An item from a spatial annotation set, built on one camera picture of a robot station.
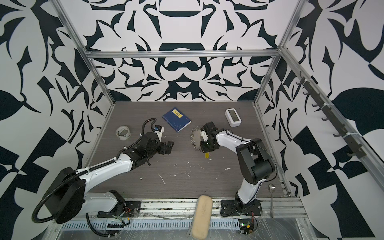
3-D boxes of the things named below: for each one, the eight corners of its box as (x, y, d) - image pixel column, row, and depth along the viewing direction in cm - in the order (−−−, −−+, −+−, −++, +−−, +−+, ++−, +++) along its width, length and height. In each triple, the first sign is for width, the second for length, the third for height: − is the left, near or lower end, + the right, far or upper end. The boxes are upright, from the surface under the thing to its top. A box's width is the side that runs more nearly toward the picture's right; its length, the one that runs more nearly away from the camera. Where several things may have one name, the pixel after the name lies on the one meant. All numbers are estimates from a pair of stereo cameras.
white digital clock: (230, 127, 107) (232, 124, 103) (223, 112, 116) (224, 108, 112) (241, 125, 108) (242, 121, 105) (233, 110, 117) (234, 107, 113)
